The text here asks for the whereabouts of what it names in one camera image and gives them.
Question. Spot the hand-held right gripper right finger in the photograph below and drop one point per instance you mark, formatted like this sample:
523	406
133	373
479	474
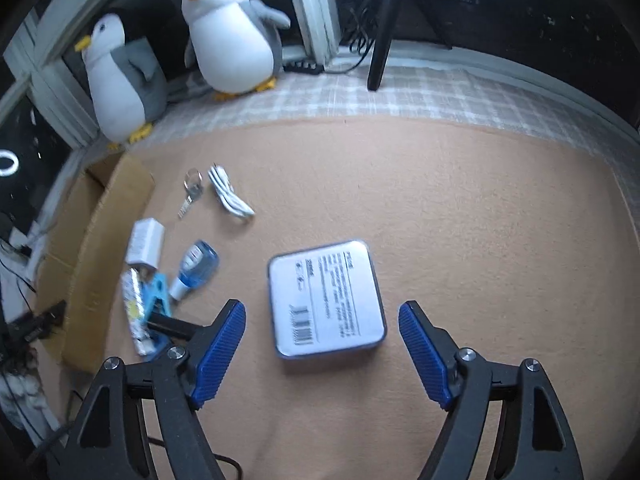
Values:
425	355

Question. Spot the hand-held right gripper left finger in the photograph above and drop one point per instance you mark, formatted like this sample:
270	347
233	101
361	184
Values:
220	355

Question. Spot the blue plastic clip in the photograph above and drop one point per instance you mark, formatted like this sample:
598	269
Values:
157	292

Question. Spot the blue spray bottle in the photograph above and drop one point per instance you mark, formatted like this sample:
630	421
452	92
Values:
197	265

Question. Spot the white patterned packet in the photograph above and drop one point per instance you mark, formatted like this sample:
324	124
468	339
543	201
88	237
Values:
131	305

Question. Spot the white charger box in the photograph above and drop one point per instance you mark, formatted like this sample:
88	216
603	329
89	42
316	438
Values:
145	240

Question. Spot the cardboard box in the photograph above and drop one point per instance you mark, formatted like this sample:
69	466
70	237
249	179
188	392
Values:
100	260

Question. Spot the plaid blanket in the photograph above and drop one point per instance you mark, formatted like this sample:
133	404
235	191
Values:
450	90

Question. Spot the small penguin plush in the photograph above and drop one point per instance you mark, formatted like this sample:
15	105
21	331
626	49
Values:
115	90

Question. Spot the black power strip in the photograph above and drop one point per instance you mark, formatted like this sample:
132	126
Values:
302	66

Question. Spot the black tripod leg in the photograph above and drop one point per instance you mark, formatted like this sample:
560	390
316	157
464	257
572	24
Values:
381	45

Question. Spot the large penguin plush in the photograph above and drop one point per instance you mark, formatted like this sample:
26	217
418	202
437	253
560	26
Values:
230	35

